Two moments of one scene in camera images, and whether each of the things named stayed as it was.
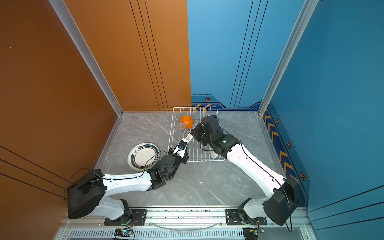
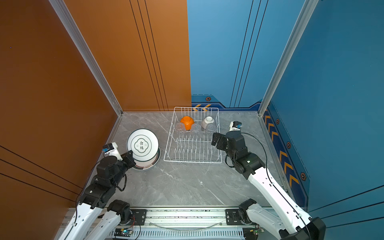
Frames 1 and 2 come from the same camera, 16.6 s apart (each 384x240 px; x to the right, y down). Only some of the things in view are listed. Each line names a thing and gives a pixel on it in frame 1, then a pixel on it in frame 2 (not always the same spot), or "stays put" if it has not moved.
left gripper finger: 185,160 -> 128,159
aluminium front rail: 208,224 stays put
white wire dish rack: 184,119 stays put
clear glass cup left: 181,127 stays put
